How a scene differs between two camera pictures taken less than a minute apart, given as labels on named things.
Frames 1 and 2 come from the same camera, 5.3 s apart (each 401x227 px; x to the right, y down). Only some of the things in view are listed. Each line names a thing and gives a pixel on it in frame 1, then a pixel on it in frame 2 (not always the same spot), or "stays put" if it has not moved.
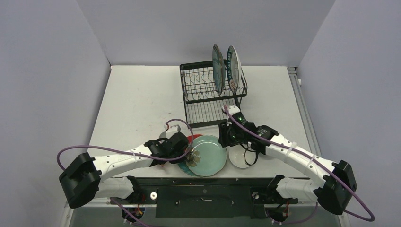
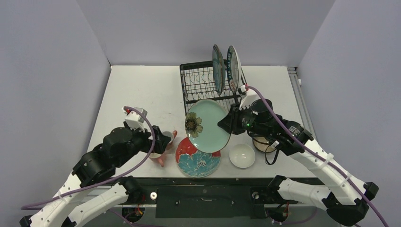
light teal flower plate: (208, 156) -> (204, 134)
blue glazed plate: (219, 71) stays put
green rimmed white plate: (234, 69) stays put
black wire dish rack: (204, 106) stays put
